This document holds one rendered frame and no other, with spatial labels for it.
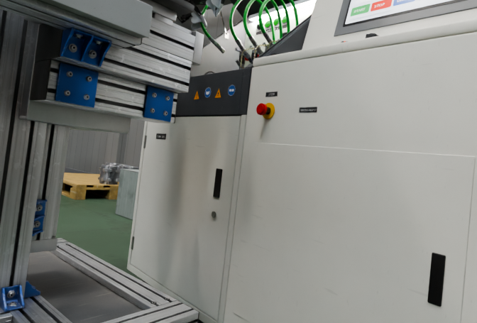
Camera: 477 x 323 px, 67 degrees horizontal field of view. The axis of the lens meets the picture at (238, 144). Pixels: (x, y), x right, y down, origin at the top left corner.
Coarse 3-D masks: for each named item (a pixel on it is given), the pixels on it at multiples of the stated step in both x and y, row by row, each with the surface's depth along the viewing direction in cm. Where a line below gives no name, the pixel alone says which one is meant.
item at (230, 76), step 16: (192, 80) 144; (208, 80) 136; (224, 80) 129; (240, 80) 122; (192, 96) 143; (224, 96) 128; (240, 96) 122; (176, 112) 150; (192, 112) 141; (208, 112) 134; (224, 112) 127
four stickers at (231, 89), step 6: (234, 84) 124; (198, 90) 140; (210, 90) 134; (216, 90) 131; (228, 90) 127; (234, 90) 124; (198, 96) 140; (204, 96) 137; (210, 96) 134; (216, 96) 131
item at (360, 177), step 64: (320, 0) 138; (320, 64) 98; (384, 64) 85; (448, 64) 74; (256, 128) 114; (320, 128) 96; (384, 128) 83; (448, 128) 73; (256, 192) 111; (320, 192) 94; (384, 192) 81; (448, 192) 72; (256, 256) 108; (320, 256) 92; (384, 256) 80; (448, 256) 71; (256, 320) 105; (320, 320) 90; (384, 320) 78; (448, 320) 69
